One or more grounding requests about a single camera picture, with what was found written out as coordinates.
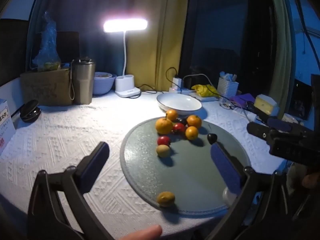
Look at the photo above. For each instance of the white bowl with dark rim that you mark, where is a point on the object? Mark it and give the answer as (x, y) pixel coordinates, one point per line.
(178, 102)

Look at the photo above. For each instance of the dark cherry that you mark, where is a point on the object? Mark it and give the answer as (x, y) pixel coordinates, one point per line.
(183, 120)
(212, 138)

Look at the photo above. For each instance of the blue plastic bag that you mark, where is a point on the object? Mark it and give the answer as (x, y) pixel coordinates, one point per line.
(47, 52)

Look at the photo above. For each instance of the yellow-green kiwi fruit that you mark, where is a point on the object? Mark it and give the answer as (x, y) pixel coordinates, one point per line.
(163, 151)

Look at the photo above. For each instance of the yellow curtain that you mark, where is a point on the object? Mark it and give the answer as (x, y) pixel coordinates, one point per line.
(157, 30)

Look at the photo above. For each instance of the white textured tablecloth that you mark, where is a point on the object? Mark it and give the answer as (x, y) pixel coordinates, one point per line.
(62, 135)

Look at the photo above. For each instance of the white desk lamp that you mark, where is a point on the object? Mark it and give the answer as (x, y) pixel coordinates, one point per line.
(125, 25)

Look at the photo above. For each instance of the dark framed panel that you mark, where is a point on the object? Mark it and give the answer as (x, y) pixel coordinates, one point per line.
(300, 100)

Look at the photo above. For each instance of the small tangerine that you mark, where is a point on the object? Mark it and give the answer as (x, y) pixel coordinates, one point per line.
(172, 115)
(191, 133)
(194, 121)

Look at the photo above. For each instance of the purple cloth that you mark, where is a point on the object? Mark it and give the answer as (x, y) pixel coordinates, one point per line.
(242, 98)

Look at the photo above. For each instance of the yellow and white packet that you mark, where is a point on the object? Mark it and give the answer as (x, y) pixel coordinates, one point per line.
(265, 103)

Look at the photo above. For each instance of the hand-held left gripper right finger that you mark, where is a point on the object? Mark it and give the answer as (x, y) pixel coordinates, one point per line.
(225, 172)

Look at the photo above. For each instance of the green curtain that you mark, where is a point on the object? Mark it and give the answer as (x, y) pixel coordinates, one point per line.
(282, 42)

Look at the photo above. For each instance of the white power strip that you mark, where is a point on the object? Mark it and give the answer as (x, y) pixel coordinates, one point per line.
(183, 90)

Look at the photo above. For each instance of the grey-blue curtain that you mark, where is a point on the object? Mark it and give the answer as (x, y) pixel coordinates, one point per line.
(82, 10)

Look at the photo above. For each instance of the large tangerine with stem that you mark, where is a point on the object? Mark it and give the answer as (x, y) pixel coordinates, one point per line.
(163, 127)

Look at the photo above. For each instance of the white charger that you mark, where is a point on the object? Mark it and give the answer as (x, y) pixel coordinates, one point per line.
(176, 82)

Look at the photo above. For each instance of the white printed box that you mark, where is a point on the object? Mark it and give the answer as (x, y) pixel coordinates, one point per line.
(5, 125)

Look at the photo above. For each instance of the dark rectangular panel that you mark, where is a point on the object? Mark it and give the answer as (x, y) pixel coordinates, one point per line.
(67, 46)

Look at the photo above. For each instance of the round grey glass board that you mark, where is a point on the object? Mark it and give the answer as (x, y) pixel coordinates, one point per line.
(190, 170)

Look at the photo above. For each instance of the white plastic basket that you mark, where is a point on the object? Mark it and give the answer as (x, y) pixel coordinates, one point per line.
(227, 87)

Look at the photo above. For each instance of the steel tumbler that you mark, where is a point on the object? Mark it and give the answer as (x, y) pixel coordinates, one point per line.
(83, 82)

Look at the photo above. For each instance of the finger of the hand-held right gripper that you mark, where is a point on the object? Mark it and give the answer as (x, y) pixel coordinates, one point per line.
(260, 131)
(282, 124)

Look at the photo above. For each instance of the cardboard box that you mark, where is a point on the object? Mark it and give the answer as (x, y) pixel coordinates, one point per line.
(46, 87)

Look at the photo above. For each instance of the purple bowl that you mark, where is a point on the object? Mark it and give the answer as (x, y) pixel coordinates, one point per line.
(102, 85)

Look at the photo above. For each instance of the red cherry tomato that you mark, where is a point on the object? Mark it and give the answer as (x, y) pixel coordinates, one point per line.
(178, 128)
(163, 140)

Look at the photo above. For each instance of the person's left hand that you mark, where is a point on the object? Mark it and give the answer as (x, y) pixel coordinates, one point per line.
(142, 232)

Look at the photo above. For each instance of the black round case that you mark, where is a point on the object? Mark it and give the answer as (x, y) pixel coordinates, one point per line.
(30, 111)

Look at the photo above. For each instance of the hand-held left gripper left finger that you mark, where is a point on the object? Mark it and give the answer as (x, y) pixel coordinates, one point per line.
(96, 161)

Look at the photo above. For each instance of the yellow plastic bag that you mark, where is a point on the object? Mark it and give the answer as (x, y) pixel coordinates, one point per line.
(206, 90)

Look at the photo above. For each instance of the person's right hand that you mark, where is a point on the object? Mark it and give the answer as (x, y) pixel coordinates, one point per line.
(311, 180)

